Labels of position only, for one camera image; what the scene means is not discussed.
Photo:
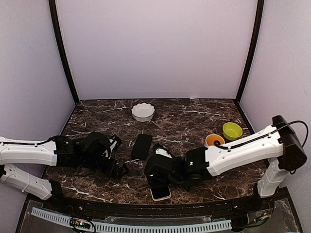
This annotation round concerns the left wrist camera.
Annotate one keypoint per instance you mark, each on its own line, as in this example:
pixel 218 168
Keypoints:
pixel 115 142

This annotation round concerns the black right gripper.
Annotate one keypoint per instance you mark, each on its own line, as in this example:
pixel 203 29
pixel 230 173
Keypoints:
pixel 153 182

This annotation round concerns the green bowl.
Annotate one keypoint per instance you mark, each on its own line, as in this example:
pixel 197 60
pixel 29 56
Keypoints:
pixel 232 131

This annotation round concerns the black front rail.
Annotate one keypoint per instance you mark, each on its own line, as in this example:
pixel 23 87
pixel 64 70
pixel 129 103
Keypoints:
pixel 233 208

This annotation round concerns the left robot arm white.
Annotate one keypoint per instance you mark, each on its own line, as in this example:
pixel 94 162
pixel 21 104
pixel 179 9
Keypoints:
pixel 92 152

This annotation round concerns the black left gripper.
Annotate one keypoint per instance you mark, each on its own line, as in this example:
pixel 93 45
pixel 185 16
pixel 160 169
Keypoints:
pixel 117 173

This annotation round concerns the black frame post left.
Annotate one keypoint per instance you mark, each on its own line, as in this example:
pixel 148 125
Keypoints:
pixel 61 50

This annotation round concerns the silver smartphone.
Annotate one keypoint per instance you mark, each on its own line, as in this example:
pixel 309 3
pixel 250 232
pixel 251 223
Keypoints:
pixel 161 193

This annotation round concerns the white scalloped ceramic bowl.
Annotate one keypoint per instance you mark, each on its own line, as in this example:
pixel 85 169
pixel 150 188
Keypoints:
pixel 143 112

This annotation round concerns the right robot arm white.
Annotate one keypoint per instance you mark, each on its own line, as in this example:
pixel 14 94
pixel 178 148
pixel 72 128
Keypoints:
pixel 277 142

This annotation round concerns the white slotted cable duct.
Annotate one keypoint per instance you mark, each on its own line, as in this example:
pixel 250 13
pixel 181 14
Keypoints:
pixel 136 225

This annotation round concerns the black frame post right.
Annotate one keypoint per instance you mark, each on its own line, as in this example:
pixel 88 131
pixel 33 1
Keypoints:
pixel 251 51

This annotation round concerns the black frame post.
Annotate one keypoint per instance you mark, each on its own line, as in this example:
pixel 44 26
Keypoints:
pixel 61 50
pixel 251 51

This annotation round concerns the green circuit board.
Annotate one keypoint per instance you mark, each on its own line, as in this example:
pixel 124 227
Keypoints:
pixel 79 224

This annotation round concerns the white patterned mug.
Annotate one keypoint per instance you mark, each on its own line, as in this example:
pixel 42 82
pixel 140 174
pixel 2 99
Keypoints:
pixel 212 138

